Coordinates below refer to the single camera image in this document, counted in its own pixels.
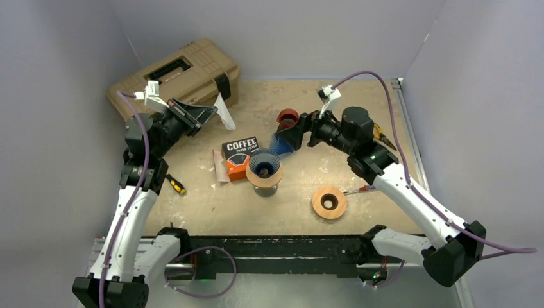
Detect red handled screwdriver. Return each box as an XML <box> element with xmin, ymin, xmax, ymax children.
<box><xmin>343</xmin><ymin>185</ymin><xmax>375</xmax><ymax>195</ymax></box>

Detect black orange coffee filter box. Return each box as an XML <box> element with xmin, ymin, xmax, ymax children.
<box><xmin>221</xmin><ymin>136</ymin><xmax>259</xmax><ymax>182</ymax></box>

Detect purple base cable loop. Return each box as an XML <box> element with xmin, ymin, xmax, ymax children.
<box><xmin>163</xmin><ymin>246</ymin><xmax>237</xmax><ymax>300</ymax></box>

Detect yellow black screwdriver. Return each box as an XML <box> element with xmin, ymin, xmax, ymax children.
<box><xmin>166</xmin><ymin>173</ymin><xmax>186</xmax><ymax>195</ymax></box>

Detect blue glass dripper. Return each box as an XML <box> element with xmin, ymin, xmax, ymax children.
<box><xmin>248</xmin><ymin>148</ymin><xmax>281</xmax><ymax>178</ymax></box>
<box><xmin>269</xmin><ymin>132</ymin><xmax>294</xmax><ymax>155</ymax></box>

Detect tan plastic toolbox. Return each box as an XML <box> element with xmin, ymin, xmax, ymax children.
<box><xmin>106</xmin><ymin>38</ymin><xmax>241</xmax><ymax>120</ymax></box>

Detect yellow black pliers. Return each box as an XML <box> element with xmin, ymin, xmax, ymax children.
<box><xmin>373</xmin><ymin>123</ymin><xmax>397</xmax><ymax>151</ymax></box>

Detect white paper coffee filter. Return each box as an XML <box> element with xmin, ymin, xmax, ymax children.
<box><xmin>213</xmin><ymin>94</ymin><xmax>236</xmax><ymax>130</ymax></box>

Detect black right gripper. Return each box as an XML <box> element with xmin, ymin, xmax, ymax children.
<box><xmin>279</xmin><ymin>102</ymin><xmax>355</xmax><ymax>155</ymax></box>

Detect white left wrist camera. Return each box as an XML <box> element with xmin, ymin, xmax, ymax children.
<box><xmin>134</xmin><ymin>80</ymin><xmax>169</xmax><ymax>112</ymax></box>

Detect wooden dripper ring holder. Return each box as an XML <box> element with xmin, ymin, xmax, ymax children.
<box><xmin>246</xmin><ymin>164</ymin><xmax>284</xmax><ymax>189</ymax></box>

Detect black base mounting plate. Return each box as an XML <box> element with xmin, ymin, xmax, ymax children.
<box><xmin>149</xmin><ymin>235</ymin><xmax>402</xmax><ymax>279</ymax></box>

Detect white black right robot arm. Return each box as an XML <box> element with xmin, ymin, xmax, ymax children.
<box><xmin>278</xmin><ymin>107</ymin><xmax>487</xmax><ymax>287</ymax></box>

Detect dark carafe with red rim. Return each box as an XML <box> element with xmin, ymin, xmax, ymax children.
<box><xmin>276</xmin><ymin>108</ymin><xmax>299</xmax><ymax>132</ymax></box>

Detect aluminium frame rail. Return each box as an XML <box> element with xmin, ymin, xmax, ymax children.
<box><xmin>76</xmin><ymin>235</ymin><xmax>473</xmax><ymax>308</ymax></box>

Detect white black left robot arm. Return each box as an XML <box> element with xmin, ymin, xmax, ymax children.
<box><xmin>72</xmin><ymin>99</ymin><xmax>217</xmax><ymax>307</ymax></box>

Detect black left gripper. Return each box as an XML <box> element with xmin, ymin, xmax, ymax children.
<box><xmin>153</xmin><ymin>97</ymin><xmax>217</xmax><ymax>158</ymax></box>

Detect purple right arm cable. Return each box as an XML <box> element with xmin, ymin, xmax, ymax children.
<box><xmin>331</xmin><ymin>70</ymin><xmax>538</xmax><ymax>261</ymax></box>

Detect white paper coffee filters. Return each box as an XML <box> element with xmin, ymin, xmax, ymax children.
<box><xmin>212</xmin><ymin>150</ymin><xmax>231</xmax><ymax>183</ymax></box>

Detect clear glass carafe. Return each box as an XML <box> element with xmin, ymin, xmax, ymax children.
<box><xmin>254</xmin><ymin>185</ymin><xmax>278</xmax><ymax>198</ymax></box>

